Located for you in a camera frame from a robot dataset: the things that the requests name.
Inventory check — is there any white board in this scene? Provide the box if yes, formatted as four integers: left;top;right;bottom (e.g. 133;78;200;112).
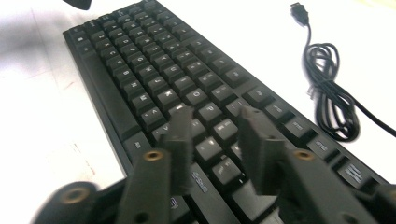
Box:
0;0;396;224

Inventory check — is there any black keyboard cable with plug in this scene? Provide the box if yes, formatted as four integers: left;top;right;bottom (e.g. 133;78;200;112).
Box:
290;2;396;144

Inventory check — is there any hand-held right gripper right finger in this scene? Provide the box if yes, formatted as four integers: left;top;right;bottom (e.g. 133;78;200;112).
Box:
237;105;378;224

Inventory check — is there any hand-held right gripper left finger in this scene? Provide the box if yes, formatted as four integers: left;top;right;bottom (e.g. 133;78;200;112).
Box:
115;105;196;224

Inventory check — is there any black keyboard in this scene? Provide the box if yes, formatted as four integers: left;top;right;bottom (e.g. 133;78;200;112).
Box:
62;0;396;224

